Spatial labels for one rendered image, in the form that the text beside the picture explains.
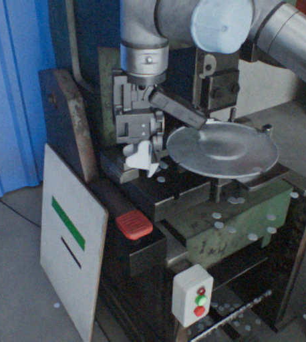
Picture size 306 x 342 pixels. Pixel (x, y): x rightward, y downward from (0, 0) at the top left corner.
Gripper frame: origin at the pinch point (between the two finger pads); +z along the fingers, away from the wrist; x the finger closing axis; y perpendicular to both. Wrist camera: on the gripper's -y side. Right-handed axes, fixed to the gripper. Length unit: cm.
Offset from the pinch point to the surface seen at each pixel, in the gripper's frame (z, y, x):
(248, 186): 8.6, -22.7, -2.5
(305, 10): -21, -52, -43
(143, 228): 11.0, 2.2, 4.2
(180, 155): 9.3, -10.9, -18.0
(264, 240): 39, -39, -13
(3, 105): 40, 51, -123
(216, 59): -13.0, -19.9, -24.7
